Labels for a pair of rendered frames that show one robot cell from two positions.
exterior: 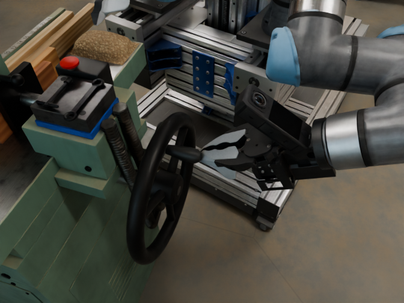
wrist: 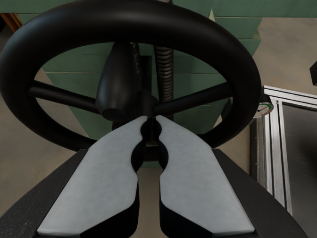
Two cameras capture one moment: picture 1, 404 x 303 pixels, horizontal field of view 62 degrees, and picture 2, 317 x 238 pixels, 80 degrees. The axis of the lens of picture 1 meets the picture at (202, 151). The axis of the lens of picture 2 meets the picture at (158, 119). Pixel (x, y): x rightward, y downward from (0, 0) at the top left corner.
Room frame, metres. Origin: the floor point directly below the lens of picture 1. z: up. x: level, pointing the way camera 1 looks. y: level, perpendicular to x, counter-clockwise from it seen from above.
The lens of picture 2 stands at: (0.35, -0.06, 1.02)
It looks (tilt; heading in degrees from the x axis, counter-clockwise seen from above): 59 degrees down; 70
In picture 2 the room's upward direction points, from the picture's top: 2 degrees clockwise
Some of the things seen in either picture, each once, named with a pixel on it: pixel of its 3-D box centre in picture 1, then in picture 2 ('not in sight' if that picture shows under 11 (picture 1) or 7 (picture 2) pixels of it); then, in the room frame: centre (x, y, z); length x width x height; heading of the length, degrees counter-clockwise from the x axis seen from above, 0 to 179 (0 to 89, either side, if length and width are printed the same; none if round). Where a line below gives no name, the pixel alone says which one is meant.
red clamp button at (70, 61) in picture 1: (69, 62); not in sight; (0.46, 0.21, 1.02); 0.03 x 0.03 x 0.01
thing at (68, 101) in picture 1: (79, 92); not in sight; (0.43, 0.20, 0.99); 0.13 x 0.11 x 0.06; 162
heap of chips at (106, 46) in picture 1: (102, 41); not in sight; (0.69, 0.23, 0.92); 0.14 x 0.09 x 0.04; 72
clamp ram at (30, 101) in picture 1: (35, 100); not in sight; (0.45, 0.29, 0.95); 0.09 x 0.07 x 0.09; 162
